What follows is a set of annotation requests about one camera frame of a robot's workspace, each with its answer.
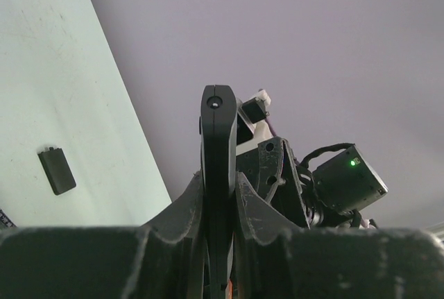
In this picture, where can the red orange battery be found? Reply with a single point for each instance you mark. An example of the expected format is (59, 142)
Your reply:
(229, 289)

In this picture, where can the black battery cover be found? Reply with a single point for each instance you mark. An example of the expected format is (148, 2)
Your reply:
(57, 170)

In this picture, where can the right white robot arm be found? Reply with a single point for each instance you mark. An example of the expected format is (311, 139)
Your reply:
(327, 188)

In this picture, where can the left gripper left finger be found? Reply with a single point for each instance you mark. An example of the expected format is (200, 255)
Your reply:
(161, 259)

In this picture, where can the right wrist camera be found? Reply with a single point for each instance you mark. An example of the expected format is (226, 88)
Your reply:
(252, 122)

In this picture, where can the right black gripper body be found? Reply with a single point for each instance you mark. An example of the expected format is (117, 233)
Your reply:
(271, 170)

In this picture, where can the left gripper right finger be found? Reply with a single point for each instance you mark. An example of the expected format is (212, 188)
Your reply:
(277, 259)

